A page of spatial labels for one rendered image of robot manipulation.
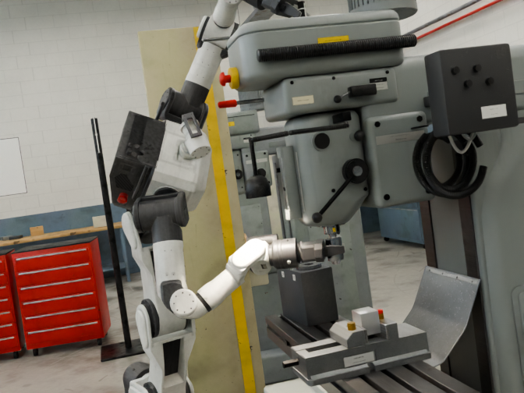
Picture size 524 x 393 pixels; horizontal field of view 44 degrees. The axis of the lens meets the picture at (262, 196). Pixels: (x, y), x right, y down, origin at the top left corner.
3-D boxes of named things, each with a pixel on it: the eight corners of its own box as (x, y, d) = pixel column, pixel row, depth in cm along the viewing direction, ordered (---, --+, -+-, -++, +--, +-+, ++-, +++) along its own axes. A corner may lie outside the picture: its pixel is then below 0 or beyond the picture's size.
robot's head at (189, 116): (187, 151, 199) (186, 138, 192) (178, 129, 202) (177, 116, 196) (207, 146, 200) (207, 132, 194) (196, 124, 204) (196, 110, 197)
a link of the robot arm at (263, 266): (282, 260, 185) (243, 263, 186) (288, 276, 194) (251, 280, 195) (281, 226, 191) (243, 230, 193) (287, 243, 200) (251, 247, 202)
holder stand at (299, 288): (307, 327, 217) (299, 269, 216) (282, 316, 238) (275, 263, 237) (338, 319, 222) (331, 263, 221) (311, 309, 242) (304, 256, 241)
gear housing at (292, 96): (287, 115, 172) (282, 77, 171) (265, 123, 195) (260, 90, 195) (401, 100, 179) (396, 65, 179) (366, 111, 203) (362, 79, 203)
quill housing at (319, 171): (313, 230, 176) (297, 114, 174) (292, 225, 196) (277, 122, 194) (377, 219, 180) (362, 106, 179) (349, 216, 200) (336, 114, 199)
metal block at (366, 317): (362, 336, 169) (360, 314, 169) (354, 331, 175) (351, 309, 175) (380, 332, 171) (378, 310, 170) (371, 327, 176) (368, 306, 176)
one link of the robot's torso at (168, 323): (139, 338, 236) (116, 214, 237) (182, 326, 245) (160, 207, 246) (154, 341, 223) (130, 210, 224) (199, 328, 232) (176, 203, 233)
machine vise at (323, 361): (309, 387, 161) (303, 344, 160) (292, 370, 175) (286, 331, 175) (433, 357, 170) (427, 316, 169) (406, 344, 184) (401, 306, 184)
